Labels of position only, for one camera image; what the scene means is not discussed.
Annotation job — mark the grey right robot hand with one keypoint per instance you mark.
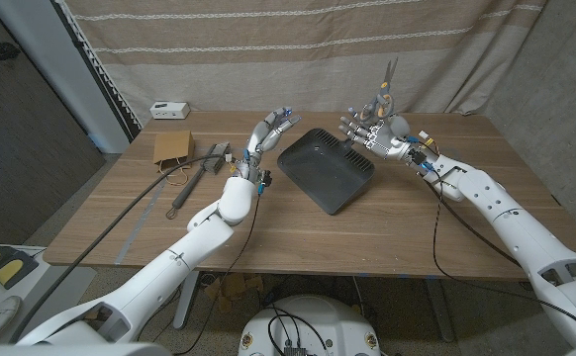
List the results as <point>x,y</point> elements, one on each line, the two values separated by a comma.
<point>382,136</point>

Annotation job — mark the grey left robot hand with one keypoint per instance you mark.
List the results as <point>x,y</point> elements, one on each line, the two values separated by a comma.
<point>263,141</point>

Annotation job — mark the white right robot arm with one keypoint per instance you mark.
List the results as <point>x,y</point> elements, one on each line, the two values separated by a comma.
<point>515,232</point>

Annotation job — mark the black hand brush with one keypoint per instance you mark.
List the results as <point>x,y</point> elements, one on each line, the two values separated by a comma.
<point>216,157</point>

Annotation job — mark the brown paper bag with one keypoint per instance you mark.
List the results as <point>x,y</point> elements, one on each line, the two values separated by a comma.
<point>173,146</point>

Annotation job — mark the black plastic dustpan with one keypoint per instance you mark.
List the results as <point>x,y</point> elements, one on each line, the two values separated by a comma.
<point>325,170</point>

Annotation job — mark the beige striped curtain backdrop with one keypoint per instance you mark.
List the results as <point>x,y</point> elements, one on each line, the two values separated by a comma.
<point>293,64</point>

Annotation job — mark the white power strip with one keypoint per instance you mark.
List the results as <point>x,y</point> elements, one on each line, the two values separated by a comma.
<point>169,110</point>

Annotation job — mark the brown cardboard scraps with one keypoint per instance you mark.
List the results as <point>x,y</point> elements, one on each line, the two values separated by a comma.
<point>233,287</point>

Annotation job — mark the black strip with white trim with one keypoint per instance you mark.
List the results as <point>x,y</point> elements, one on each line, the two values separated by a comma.
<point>105,79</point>

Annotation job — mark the white table leg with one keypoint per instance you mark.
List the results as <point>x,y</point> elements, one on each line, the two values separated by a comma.
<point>186,301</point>

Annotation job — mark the grey table leg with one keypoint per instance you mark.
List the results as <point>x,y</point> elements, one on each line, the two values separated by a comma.
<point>439,306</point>

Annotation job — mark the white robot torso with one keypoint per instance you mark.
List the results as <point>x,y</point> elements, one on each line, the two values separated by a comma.
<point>313,321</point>

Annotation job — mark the grey floor mat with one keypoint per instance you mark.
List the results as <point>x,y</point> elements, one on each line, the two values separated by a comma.
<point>65,287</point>

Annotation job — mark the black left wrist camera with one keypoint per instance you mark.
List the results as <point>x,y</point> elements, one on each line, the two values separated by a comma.
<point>265,177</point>

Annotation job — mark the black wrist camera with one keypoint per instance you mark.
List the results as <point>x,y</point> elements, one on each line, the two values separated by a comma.
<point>416,157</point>
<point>265,177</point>

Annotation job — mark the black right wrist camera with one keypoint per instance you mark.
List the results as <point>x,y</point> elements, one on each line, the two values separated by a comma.
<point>416,157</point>

